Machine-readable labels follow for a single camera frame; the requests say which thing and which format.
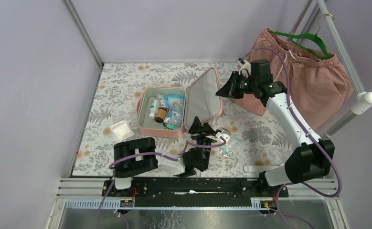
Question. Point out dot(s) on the pink shorts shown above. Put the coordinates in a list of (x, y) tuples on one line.
[(319, 87)]

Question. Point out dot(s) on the small green box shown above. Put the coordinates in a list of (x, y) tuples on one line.
[(171, 127)]

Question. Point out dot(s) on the white bottle green label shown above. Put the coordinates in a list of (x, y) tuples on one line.
[(153, 109)]

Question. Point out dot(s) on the pink medicine kit case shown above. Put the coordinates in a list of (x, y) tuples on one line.
[(199, 101)]

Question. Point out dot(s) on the white gauze packet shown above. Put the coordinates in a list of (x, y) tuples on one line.
[(121, 131)]

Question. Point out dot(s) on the blue white pouch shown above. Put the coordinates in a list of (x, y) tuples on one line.
[(176, 101)]

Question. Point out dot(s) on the blue white sachet pack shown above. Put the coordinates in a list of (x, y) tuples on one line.
[(163, 101)]

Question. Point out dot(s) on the clear bag teal strip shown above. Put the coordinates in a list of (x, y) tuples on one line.
[(174, 117)]

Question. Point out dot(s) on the clear teal zip bag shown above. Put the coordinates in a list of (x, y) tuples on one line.
[(232, 143)]

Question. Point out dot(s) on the brown bottle orange cap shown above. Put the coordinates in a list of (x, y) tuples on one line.
[(160, 116)]

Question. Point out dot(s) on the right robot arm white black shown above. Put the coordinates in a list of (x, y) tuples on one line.
[(311, 154)]

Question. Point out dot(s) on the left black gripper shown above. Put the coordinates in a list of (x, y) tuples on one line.
[(201, 136)]

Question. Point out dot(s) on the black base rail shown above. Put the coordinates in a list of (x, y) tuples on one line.
[(192, 192)]

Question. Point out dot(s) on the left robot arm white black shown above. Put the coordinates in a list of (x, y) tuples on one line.
[(135, 157)]

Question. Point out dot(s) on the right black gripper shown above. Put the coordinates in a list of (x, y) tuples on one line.
[(229, 89)]

